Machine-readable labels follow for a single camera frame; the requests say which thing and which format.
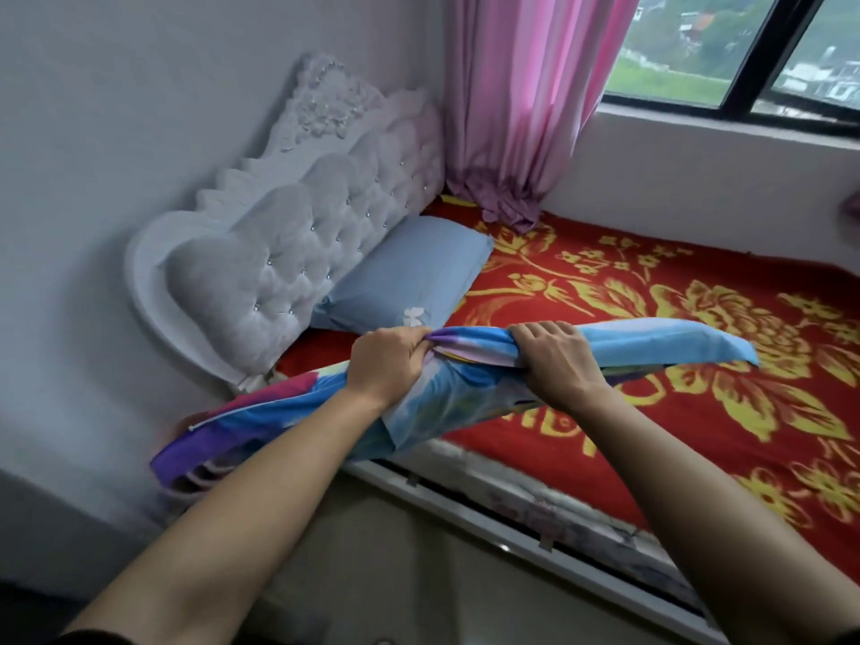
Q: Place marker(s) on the person's right thumb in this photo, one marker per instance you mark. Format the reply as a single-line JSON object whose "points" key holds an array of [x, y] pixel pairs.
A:
{"points": [[517, 339]]}

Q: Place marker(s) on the person's right hand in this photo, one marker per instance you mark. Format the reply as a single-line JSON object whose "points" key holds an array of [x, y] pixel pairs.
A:
{"points": [[561, 366]]}

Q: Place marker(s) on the person's left fingers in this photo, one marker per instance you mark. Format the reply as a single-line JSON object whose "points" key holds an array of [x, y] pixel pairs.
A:
{"points": [[410, 337]]}

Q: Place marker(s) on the person's left hand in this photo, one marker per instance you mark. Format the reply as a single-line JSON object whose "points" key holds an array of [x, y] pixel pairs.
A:
{"points": [[384, 366]]}

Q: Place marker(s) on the colourful blue duvet cover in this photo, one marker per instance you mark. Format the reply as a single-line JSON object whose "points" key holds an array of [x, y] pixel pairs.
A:
{"points": [[463, 389]]}

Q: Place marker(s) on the black framed window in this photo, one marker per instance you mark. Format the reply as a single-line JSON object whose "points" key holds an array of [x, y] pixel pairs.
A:
{"points": [[746, 53]]}

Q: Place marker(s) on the person's left forearm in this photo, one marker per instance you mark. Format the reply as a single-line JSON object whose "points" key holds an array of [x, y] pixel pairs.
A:
{"points": [[228, 523]]}

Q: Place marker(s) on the white bed frame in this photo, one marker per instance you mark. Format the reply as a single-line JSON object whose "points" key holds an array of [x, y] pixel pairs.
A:
{"points": [[531, 550]]}

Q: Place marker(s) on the light blue pillow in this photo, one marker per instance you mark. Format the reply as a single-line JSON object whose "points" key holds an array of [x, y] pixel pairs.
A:
{"points": [[410, 275]]}

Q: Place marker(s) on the person's right forearm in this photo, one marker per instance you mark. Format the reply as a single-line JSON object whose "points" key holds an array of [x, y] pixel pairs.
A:
{"points": [[719, 523]]}

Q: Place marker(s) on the red floral blanket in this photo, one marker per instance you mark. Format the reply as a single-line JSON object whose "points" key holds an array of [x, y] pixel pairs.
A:
{"points": [[705, 369]]}

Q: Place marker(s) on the white tufted headboard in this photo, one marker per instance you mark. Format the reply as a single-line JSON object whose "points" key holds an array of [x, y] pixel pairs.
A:
{"points": [[289, 228]]}

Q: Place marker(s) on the pink curtain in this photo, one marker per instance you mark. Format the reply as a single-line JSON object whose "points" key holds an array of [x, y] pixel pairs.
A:
{"points": [[524, 100]]}

